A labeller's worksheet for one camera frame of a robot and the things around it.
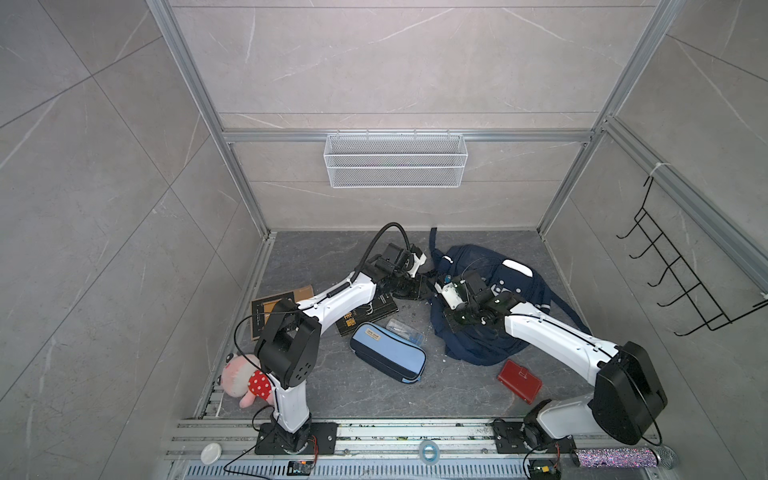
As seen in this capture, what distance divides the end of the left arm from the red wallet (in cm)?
37

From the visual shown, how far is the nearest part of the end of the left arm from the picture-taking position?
0.66 meters

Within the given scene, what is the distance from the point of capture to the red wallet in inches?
32.1

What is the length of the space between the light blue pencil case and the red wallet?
0.79 ft

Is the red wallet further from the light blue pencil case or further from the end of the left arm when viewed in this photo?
the end of the left arm

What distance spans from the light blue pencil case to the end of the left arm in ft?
0.63

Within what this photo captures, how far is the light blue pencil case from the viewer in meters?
0.83
